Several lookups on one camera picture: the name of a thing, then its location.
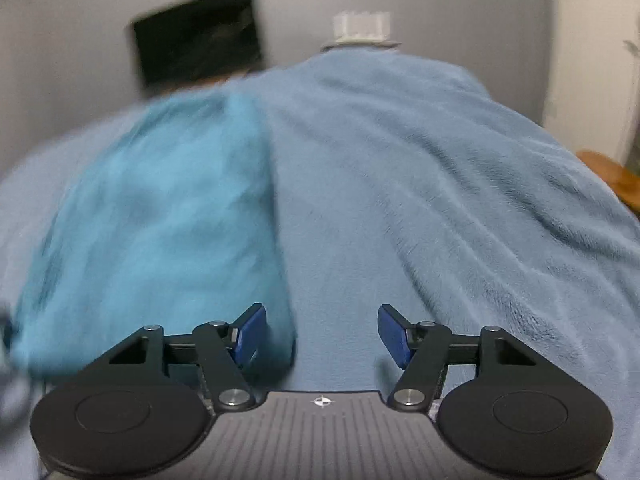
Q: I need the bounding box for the light blue fleece blanket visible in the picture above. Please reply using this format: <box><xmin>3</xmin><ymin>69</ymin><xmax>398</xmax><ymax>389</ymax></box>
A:
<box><xmin>0</xmin><ymin>46</ymin><xmax>640</xmax><ymax>480</ymax></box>

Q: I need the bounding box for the round wooden stool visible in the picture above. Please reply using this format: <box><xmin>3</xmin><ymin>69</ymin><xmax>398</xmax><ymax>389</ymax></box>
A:
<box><xmin>576</xmin><ymin>150</ymin><xmax>640</xmax><ymax>214</ymax></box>

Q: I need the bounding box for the black flat screen television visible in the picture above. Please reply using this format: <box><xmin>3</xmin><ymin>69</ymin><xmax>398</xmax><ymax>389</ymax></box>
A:
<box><xmin>129</xmin><ymin>0</ymin><xmax>265</xmax><ymax>96</ymax></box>

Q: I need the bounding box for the white wifi router with antennas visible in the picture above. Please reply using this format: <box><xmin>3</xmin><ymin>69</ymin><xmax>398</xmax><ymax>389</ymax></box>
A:
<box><xmin>321</xmin><ymin>11</ymin><xmax>400</xmax><ymax>51</ymax></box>

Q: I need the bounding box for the turquoise garment with black drawstring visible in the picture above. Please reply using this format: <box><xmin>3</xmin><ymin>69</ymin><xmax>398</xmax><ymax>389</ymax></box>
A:
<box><xmin>8</xmin><ymin>90</ymin><xmax>295</xmax><ymax>376</ymax></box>

